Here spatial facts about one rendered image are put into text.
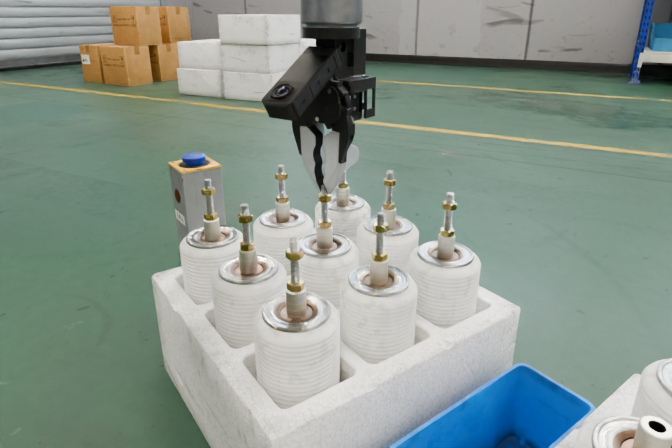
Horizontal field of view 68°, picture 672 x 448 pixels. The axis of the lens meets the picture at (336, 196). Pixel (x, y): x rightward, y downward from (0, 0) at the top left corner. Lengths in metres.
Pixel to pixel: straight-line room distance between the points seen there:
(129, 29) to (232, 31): 1.27
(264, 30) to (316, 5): 2.68
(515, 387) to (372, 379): 0.24
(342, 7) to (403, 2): 5.41
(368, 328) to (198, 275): 0.26
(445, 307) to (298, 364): 0.23
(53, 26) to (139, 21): 2.09
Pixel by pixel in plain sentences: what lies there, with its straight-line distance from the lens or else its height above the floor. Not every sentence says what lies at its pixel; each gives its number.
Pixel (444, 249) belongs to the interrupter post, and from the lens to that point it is 0.68.
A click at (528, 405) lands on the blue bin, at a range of 0.77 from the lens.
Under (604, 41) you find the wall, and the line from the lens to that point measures 5.61.
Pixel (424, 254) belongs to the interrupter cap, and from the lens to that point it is 0.68.
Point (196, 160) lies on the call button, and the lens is 0.87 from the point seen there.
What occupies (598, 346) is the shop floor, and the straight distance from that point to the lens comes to 1.04.
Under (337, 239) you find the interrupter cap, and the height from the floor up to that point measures 0.25.
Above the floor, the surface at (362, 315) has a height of 0.23.
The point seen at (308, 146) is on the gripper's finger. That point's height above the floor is 0.39.
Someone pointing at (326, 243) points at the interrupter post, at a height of 0.26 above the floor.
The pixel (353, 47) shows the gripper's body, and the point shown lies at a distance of 0.65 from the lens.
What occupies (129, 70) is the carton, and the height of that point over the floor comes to 0.12.
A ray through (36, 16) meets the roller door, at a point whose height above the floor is 0.51.
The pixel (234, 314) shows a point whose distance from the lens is 0.63.
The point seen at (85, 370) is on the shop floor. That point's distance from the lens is 0.97.
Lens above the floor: 0.56
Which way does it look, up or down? 20 degrees down
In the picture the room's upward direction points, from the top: straight up
